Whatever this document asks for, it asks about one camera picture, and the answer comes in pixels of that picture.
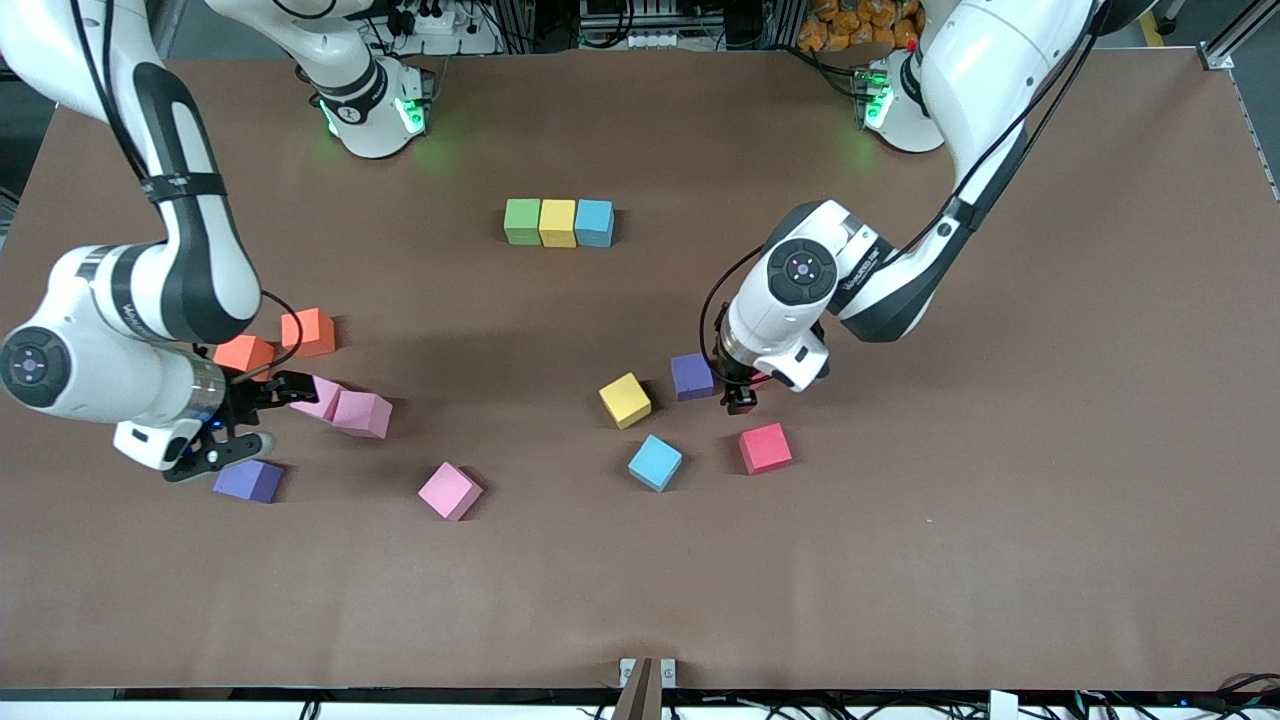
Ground purple foam cube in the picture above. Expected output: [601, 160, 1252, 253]
[211, 460, 285, 505]
[670, 351, 717, 402]

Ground pink foam cube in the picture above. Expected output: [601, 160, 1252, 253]
[417, 461, 484, 522]
[292, 376, 344, 423]
[331, 389, 393, 440]

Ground yellow foam cube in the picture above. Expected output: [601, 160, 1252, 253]
[539, 198, 579, 248]
[598, 372, 653, 431]

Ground light blue foam cube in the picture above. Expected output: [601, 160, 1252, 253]
[574, 199, 616, 248]
[627, 434, 684, 493]

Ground green foam cube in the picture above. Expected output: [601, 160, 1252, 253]
[503, 198, 543, 247]

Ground orange foam cube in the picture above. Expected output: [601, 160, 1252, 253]
[280, 307, 337, 359]
[213, 334, 277, 379]

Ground brown paper table cover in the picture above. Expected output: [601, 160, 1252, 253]
[0, 45, 1280, 696]

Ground grey control box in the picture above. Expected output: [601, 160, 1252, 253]
[578, 0, 761, 49]

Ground bag of orange items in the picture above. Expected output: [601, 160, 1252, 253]
[797, 0, 926, 53]

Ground white power strip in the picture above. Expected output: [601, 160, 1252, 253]
[395, 0, 471, 36]

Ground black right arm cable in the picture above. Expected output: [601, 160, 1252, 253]
[245, 290, 305, 383]

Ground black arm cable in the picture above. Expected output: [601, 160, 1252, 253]
[245, 290, 305, 383]
[698, 0, 1113, 381]

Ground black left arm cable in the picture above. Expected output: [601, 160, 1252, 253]
[698, 0, 1113, 381]

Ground grey metal camera bracket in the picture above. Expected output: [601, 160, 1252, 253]
[618, 656, 678, 720]

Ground black cable loop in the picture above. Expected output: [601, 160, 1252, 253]
[1215, 672, 1280, 706]

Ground aluminium frame profile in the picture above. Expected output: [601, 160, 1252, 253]
[1195, 0, 1280, 201]

